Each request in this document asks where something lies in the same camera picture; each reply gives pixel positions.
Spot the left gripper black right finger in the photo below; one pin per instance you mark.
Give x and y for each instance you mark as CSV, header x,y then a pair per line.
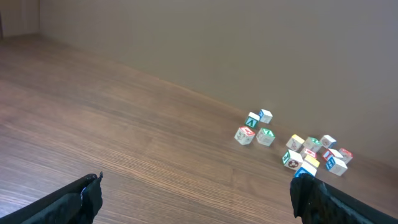
x,y
316,202

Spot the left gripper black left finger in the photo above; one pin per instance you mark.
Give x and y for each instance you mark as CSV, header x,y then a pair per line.
x,y
77,202

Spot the green top letter block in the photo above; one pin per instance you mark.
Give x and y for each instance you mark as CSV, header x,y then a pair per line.
x,y
265,137

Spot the red A letter block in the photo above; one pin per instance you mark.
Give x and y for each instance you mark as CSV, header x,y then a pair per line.
x,y
244,135

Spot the blue bottom block near gripper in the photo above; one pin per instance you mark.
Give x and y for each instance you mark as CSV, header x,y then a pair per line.
x,y
306,168

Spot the yellow top block lower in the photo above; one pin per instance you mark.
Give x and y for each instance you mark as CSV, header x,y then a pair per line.
x,y
312,161

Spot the yellow block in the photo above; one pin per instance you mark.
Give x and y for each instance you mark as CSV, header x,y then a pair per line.
x,y
295,142
312,161

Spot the blue H letter block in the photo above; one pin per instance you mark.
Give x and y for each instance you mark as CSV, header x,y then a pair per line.
x,y
336,166

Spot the red 6 number block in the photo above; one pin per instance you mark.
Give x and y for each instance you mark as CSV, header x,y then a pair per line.
x,y
307,152

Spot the red side block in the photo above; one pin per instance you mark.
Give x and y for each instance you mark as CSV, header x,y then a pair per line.
x,y
331,153

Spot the red M letter block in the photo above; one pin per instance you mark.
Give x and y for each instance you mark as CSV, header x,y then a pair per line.
x,y
347,155

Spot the green N letter block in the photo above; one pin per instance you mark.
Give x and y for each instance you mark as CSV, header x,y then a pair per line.
x,y
312,144

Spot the plain picture block blue side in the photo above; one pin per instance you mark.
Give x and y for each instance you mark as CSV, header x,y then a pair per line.
x,y
327,141

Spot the blue letter block far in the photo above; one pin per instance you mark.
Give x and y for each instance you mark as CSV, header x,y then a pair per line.
x,y
265,116

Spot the green V letter block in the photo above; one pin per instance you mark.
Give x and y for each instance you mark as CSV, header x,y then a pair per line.
x,y
252,120

